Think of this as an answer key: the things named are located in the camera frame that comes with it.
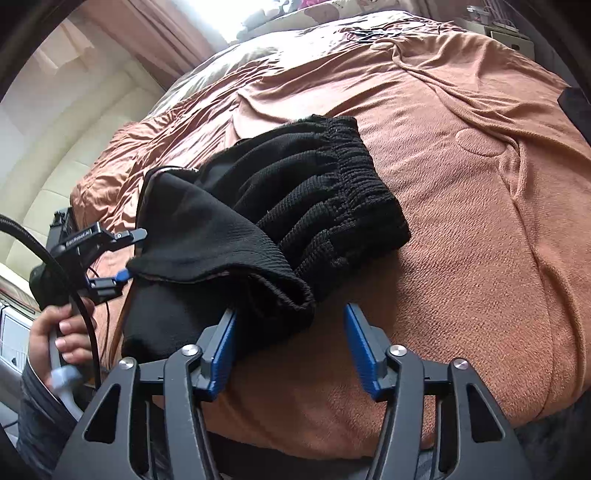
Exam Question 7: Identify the pink curtain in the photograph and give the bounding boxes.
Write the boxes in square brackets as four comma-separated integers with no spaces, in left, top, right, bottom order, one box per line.
[88,0,232,90]

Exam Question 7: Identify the black pants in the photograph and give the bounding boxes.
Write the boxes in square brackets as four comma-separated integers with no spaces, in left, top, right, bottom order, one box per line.
[121,115,411,370]

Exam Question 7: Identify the floral sill cushion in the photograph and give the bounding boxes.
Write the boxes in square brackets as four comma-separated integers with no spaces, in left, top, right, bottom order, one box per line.
[235,0,411,33]

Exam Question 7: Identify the person's left hand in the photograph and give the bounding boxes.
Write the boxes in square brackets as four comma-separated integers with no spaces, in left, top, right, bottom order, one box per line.
[30,307,95,388]

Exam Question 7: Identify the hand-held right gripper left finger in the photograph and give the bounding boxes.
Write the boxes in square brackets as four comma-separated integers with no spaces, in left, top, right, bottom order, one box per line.
[53,307,238,480]

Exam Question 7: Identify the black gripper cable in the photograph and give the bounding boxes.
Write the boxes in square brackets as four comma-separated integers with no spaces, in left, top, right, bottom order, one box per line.
[0,213,103,391]

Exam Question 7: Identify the cream nightstand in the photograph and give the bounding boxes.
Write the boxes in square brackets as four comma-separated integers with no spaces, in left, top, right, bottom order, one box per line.
[464,4,539,51]

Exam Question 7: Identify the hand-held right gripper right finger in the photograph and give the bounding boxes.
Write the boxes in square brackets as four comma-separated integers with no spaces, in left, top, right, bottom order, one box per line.
[344,302,536,480]

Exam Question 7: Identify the cream padded headboard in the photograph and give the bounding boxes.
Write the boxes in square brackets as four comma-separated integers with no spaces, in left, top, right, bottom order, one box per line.
[21,78,160,232]

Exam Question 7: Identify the white drawer nightstand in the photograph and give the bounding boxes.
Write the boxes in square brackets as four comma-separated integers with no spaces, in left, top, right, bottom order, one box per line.
[0,300,35,374]

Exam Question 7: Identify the orange blanket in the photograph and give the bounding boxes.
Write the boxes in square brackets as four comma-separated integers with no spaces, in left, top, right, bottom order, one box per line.
[69,11,591,446]

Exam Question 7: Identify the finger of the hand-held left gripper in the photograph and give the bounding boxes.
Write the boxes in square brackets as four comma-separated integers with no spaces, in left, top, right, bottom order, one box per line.
[105,227,148,247]
[88,270,134,303]

